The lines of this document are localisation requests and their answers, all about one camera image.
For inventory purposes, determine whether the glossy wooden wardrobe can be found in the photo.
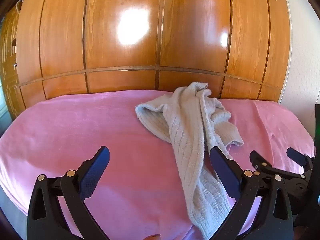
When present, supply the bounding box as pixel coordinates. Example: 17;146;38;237
15;0;292;110

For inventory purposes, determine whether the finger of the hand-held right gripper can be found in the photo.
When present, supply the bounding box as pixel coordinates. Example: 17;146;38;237
249;151;304;180
287;147;316;171

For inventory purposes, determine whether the light grey knitted sweater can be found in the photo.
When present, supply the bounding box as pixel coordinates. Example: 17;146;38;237
135;82;244;240

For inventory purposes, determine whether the white mattress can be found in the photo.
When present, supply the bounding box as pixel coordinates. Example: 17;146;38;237
0;186;29;222

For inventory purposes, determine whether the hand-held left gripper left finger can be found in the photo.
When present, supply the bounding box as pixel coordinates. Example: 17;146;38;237
27;146;110;240

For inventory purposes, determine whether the pink blanket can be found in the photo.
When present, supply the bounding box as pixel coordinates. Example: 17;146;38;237
0;89;316;240

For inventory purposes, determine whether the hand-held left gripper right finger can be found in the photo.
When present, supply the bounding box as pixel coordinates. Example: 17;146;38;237
209;147;294;240

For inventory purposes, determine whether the wooden lattice cabinet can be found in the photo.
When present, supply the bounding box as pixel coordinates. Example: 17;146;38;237
0;6;27;117

